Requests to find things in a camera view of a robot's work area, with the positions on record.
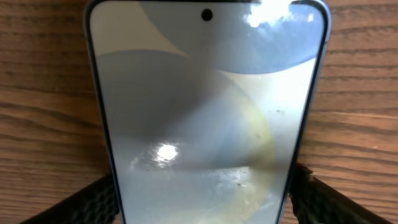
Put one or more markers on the blue Galaxy smartphone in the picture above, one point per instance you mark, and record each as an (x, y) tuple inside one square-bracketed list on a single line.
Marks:
[(204, 103)]

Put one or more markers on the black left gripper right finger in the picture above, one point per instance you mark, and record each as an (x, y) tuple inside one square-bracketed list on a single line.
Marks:
[(315, 202)]

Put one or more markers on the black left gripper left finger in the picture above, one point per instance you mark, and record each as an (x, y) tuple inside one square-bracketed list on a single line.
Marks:
[(95, 204)]

